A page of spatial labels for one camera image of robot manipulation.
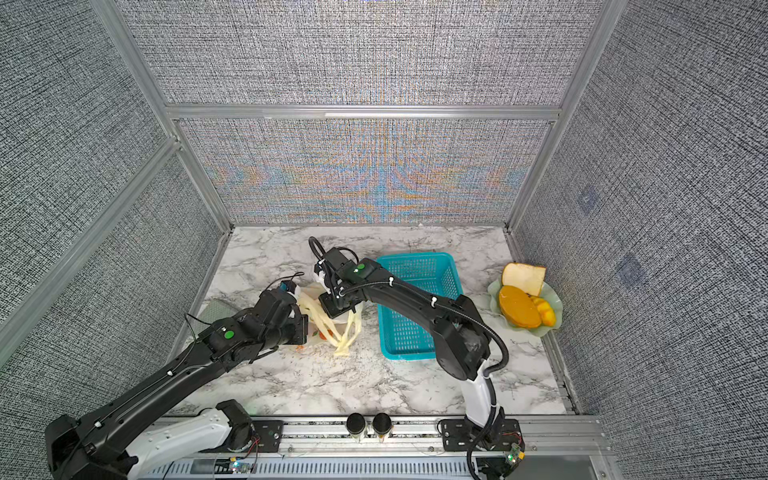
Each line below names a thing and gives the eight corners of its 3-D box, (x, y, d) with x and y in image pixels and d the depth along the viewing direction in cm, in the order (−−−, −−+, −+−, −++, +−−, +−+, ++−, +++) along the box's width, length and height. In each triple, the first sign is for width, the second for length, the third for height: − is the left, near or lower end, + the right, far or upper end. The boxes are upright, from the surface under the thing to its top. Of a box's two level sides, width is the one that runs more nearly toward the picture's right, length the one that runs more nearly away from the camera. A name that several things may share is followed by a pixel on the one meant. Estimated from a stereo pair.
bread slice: (496, 295, 103) (506, 277, 94) (497, 277, 107) (506, 259, 99) (533, 303, 101) (547, 285, 92) (532, 285, 105) (545, 266, 97)
